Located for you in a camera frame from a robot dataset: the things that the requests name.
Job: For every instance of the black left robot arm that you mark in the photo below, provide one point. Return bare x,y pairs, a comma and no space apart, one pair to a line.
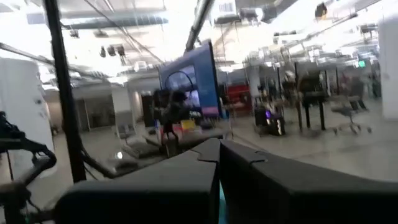
174,115

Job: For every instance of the grey office chair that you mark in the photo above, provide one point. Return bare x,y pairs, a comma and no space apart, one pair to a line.
348,112

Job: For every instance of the large display monitor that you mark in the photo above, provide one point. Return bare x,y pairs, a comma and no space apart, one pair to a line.
205,77

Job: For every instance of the black frame strut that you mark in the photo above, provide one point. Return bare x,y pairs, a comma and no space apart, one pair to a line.
99,166

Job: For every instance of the black-legged desk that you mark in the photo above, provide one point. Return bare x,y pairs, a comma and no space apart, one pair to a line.
311,96

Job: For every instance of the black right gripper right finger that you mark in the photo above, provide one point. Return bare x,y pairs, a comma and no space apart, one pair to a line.
311,199

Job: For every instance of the yellow object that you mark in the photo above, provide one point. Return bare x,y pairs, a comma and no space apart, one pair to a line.
188,124

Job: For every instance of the grey overhead bar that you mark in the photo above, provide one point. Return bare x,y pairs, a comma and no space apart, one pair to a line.
199,21

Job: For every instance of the teal cloth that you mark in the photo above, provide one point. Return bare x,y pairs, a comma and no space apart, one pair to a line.
222,210

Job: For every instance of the black frame post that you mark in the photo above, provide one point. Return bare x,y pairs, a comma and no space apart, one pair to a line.
65,93

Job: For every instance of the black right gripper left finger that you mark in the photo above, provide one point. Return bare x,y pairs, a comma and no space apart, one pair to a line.
149,193

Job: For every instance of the black lit computer tower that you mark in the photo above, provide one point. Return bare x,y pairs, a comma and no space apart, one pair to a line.
273,123

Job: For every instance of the red bin rack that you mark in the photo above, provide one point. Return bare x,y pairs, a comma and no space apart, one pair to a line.
239,98

